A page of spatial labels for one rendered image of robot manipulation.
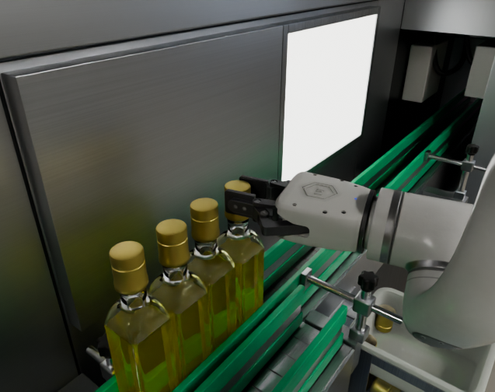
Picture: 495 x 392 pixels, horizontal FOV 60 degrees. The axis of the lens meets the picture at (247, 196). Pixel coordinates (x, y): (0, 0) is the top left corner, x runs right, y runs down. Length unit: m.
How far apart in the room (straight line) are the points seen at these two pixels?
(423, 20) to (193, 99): 0.91
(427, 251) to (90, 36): 0.42
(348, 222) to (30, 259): 0.38
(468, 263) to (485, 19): 1.05
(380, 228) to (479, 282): 0.13
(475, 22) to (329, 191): 0.94
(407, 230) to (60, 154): 0.38
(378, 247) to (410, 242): 0.03
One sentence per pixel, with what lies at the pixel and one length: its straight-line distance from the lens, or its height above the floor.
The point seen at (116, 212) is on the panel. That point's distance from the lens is 0.59.
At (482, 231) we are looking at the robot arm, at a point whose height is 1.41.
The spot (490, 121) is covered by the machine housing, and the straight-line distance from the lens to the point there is 1.41.
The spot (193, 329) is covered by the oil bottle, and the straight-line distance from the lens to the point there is 0.54.
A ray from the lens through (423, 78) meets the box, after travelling 1.55.
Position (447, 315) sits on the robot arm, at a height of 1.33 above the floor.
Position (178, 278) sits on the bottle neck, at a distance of 0.50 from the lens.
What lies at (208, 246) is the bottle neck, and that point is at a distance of 0.53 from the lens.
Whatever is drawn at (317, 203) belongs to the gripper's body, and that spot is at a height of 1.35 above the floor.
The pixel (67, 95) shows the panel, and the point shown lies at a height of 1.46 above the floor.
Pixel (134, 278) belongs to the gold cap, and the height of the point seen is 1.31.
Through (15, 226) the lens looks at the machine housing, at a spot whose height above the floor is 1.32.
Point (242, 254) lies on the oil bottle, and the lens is 0.57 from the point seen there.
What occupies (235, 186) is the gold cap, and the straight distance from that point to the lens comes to 0.55.
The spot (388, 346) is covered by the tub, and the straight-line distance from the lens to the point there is 0.91.
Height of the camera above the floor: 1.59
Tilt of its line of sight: 29 degrees down
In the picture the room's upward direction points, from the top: straight up
